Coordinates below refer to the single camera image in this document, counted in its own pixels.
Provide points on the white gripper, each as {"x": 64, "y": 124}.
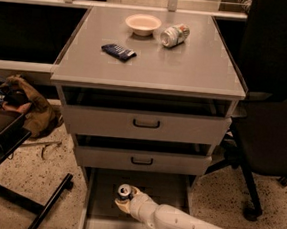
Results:
{"x": 140, "y": 202}

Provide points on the blue pepsi can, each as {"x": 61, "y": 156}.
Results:
{"x": 125, "y": 192}

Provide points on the bottom grey drawer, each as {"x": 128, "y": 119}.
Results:
{"x": 100, "y": 210}

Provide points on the grey drawer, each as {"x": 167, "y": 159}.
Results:
{"x": 141, "y": 155}
{"x": 100, "y": 210}
{"x": 143, "y": 116}

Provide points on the middle grey drawer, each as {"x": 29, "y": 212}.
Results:
{"x": 141, "y": 155}

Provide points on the top grey drawer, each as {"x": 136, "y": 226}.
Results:
{"x": 143, "y": 116}

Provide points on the grey drawer cabinet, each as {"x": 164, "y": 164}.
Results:
{"x": 198, "y": 68}

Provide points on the silver crushed can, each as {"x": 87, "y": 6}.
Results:
{"x": 174, "y": 35}

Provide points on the brown cloth bag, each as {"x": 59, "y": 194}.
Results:
{"x": 41, "y": 118}

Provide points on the blue snack bag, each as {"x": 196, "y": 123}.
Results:
{"x": 118, "y": 52}

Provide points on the white bowl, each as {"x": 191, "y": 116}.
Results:
{"x": 143, "y": 24}

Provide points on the black office chair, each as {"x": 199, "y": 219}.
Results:
{"x": 259, "y": 126}

